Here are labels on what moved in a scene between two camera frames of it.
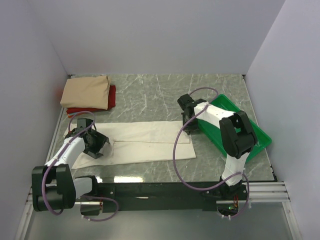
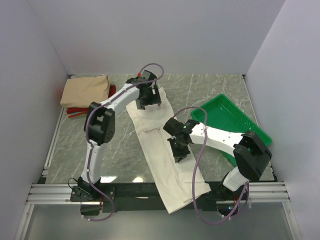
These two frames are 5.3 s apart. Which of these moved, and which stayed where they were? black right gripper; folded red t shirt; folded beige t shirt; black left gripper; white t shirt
Moved: white t shirt; black right gripper; black left gripper
Stayed: folded red t shirt; folded beige t shirt
